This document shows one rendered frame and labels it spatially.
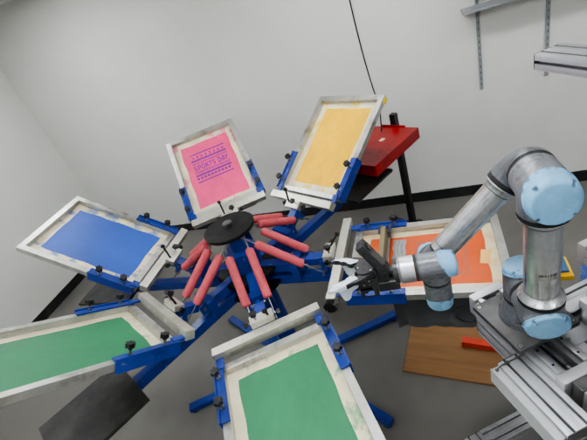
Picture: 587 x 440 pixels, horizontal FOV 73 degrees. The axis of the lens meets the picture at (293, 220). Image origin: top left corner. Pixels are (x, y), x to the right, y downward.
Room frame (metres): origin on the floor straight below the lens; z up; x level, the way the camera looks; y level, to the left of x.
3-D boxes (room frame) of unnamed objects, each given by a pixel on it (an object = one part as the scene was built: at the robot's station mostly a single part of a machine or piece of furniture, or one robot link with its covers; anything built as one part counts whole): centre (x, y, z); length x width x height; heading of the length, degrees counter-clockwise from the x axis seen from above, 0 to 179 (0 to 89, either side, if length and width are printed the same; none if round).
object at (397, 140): (2.83, -0.80, 1.06); 0.61 x 0.46 x 0.12; 125
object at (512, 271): (0.83, -0.61, 1.42); 0.13 x 0.12 x 0.14; 162
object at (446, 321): (1.38, -0.56, 0.77); 0.46 x 0.09 x 0.36; 65
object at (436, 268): (0.79, -0.32, 1.65); 0.11 x 0.08 x 0.09; 72
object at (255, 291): (2.02, 0.37, 0.99); 0.82 x 0.79 x 0.12; 65
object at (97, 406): (1.64, 0.92, 0.91); 1.34 x 0.41 x 0.08; 125
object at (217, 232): (2.02, 0.37, 0.67); 0.40 x 0.40 x 1.35
